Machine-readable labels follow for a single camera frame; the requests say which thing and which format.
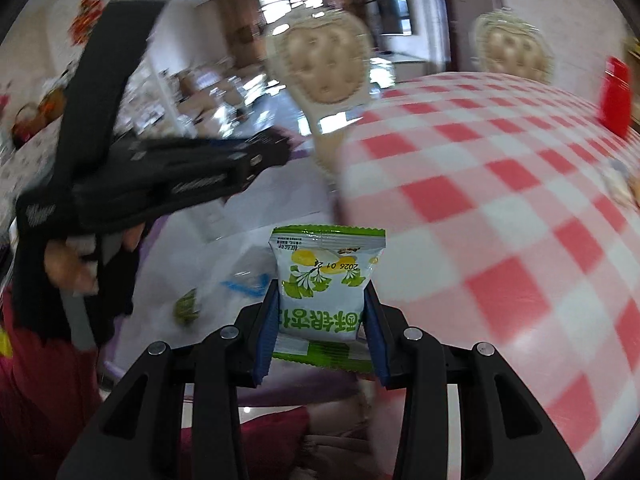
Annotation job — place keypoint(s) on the wall television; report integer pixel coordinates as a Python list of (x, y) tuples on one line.
[(394, 17)]

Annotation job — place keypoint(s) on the green white snack packet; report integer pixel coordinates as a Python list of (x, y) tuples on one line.
[(322, 272)]

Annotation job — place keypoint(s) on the person's left hand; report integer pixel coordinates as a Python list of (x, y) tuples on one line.
[(66, 271)]

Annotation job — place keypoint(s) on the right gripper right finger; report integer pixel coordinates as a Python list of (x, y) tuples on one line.
[(505, 432)]

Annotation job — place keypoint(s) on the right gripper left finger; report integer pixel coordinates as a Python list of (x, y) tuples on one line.
[(136, 434)]

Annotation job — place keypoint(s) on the red checkered tablecloth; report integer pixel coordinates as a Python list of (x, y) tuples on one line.
[(499, 228)]

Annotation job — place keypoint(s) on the beige tufted chair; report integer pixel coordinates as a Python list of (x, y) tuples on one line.
[(323, 58), (506, 44)]

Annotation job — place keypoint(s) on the red thermos jug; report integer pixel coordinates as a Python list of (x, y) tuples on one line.
[(614, 108)]

